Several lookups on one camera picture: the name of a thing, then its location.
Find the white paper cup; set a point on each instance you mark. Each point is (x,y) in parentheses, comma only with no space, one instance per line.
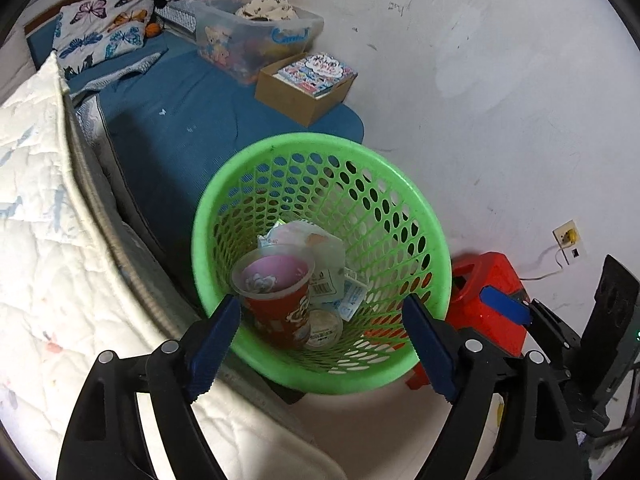
(295,234)

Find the cardboard box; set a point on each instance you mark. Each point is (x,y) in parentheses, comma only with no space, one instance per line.
(295,100)

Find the large butterfly print pillow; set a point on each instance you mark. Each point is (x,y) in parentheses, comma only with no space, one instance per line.
(100,30)

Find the green plastic basket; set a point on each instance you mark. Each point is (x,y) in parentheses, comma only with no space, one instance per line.
(320,139)

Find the red instant noodle cup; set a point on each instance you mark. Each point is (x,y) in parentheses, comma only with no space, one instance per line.
(272,320)

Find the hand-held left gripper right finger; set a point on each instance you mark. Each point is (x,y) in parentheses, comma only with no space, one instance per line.
(430,350)

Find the wooden bed frame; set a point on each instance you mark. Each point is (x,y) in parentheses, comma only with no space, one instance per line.
(60,7)

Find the orange ball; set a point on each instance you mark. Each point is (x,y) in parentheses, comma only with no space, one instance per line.
(153,28)

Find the white patterned cloth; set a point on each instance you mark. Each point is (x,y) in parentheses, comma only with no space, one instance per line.
(265,7)

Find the clear plastic cup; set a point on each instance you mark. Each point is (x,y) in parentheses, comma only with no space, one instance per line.
(325,330)

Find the white blue milk carton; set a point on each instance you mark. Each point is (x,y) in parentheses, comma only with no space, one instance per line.
(352,300)

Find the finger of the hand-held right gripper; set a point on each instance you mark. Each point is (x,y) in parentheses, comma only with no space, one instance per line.
(505,305)

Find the white wall socket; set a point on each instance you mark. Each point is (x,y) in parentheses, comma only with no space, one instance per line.
(575,252)

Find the clear plastic storage box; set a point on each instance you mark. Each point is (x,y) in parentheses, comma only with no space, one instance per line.
(220,40)

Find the yellow plug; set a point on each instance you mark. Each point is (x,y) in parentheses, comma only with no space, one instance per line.
(570,236)

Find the grey blue patterned cloth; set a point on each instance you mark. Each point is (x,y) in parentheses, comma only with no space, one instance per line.
(135,67)

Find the blue mattress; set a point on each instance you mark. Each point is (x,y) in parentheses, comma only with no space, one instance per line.
(175,125)

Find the white quilted blanket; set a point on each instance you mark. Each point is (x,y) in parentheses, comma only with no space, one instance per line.
(50,260)

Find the long patterned box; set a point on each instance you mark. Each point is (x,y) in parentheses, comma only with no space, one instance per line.
(177,15)

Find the red plastic stool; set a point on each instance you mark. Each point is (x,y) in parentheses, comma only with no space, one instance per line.
(490,270)

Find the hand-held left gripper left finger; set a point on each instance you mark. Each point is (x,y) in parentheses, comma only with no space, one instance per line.
(215,350)

